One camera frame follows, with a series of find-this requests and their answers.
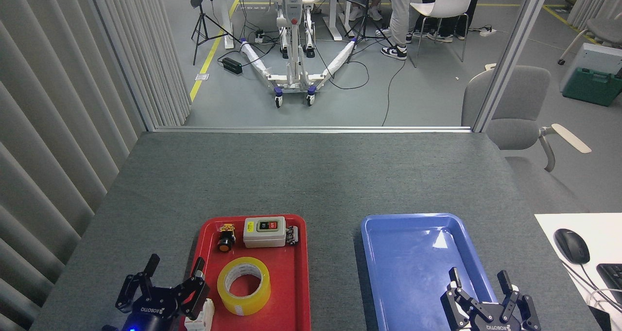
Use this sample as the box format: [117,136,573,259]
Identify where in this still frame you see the white plastic chair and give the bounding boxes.
[410,0,479,68]

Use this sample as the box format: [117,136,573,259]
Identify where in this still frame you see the white wheeled stand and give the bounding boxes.
[239,0,358,108]

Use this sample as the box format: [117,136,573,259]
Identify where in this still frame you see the silver table rail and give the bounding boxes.
[153,125,472,134]

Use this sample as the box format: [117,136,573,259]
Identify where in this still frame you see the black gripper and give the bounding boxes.
[115,253,211,331]
[440,267,541,331]

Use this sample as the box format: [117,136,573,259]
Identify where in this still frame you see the grey chair with white legs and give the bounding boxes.
[557,17,622,65]

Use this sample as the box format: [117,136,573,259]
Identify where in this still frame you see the green plastic case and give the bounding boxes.
[563,67,622,107]

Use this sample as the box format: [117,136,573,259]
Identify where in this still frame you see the yellow tape roll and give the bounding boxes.
[217,257,271,316]

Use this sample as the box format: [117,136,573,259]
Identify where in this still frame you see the black computer mouse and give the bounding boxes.
[553,228,590,265]

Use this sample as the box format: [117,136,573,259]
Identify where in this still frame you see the grey white box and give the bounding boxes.
[559,43,622,93]

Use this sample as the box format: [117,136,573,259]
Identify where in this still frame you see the mouse cable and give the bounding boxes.
[563,261,622,313]

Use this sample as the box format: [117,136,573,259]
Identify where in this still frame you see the blue plastic tray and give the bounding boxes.
[361,213,511,331]

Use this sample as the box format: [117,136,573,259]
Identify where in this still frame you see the grey vertical blinds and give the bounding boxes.
[0,0,191,331]

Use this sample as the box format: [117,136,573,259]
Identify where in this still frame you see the white switch box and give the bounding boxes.
[243,217,286,248]

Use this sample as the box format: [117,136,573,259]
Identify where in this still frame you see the white circuit breaker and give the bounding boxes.
[184,298,215,331]

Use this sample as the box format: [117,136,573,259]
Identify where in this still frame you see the red plastic tray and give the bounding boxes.
[179,214,311,331]

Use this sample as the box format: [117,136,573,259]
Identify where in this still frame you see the grey office chair with armrest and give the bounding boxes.
[461,65,592,172]

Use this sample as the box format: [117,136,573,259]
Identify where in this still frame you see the person in dark trousers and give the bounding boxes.
[413,0,483,43]

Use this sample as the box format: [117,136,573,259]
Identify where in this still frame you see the white desk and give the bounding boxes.
[535,213,622,331]

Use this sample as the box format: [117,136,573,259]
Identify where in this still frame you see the orange push button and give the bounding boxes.
[217,223,237,252]

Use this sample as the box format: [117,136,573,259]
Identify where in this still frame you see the long black floor cable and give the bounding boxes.
[381,59,407,126]

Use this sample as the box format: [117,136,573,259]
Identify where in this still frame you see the person with white shoes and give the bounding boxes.
[347,0,390,22]

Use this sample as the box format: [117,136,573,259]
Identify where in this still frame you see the black tripod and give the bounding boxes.
[191,0,242,66]
[343,0,393,64]

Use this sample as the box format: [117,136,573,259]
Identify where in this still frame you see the person in pale trousers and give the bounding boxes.
[380,0,414,60]

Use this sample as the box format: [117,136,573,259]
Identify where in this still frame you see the black keyboard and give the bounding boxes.
[596,263,622,305]

